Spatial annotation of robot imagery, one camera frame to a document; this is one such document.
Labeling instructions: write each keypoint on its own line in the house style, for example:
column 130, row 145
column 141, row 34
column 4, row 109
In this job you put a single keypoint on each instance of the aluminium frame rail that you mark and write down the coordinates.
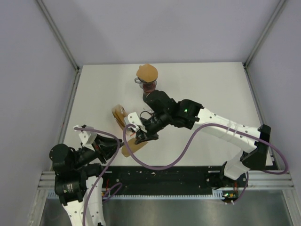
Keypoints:
column 57, row 34

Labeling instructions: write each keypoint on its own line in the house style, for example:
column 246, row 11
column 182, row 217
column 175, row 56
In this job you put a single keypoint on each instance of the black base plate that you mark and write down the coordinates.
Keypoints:
column 183, row 180

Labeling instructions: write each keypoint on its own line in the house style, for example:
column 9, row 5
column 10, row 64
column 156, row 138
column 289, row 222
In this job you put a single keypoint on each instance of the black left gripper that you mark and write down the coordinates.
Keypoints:
column 105, row 146

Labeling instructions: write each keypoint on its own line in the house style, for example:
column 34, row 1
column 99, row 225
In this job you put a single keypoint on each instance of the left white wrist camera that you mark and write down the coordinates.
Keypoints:
column 87, row 137

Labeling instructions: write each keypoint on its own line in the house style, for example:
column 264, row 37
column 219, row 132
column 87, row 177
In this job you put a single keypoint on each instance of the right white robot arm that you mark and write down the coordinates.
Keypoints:
column 253, row 142

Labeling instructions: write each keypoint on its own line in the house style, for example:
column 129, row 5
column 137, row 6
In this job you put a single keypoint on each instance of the brown paper coffee filter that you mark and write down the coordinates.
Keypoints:
column 147, row 73

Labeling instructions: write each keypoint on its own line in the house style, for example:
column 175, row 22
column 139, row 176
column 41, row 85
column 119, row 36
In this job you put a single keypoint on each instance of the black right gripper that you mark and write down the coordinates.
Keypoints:
column 141, row 136

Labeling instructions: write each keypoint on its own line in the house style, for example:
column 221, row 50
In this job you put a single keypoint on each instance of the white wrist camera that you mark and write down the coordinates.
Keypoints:
column 87, row 137
column 133, row 118

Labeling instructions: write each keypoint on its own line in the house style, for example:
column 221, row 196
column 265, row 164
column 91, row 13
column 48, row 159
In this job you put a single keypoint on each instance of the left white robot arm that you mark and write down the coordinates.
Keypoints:
column 78, row 177

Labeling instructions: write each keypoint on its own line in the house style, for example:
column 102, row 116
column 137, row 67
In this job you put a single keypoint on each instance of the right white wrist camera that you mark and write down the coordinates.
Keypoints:
column 133, row 118

